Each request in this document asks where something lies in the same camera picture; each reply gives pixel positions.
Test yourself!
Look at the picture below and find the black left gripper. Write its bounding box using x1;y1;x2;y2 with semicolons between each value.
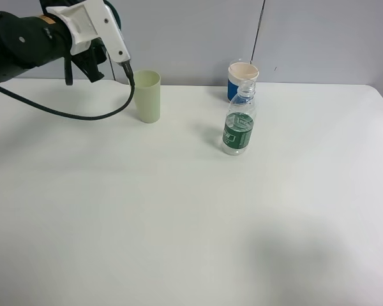
72;38;107;83

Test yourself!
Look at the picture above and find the teal blue plastic cup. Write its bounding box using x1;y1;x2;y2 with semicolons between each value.
103;0;121;29

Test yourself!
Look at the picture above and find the clear water bottle green label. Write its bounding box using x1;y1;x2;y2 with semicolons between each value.
222;80;257;156

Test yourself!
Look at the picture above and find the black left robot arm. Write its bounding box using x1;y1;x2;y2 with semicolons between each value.
0;11;107;85

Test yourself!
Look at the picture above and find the pale yellow-green plastic cup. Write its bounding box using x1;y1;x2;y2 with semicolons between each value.
133;70;161;124

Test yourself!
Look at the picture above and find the blue sleeved paper cup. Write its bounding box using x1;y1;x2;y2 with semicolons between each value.
227;59;259;101

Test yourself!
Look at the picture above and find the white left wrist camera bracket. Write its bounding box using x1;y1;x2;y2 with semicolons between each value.
46;0;131;64

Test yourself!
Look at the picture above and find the black left camera cable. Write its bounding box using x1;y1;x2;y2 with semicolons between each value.
0;50;135;122

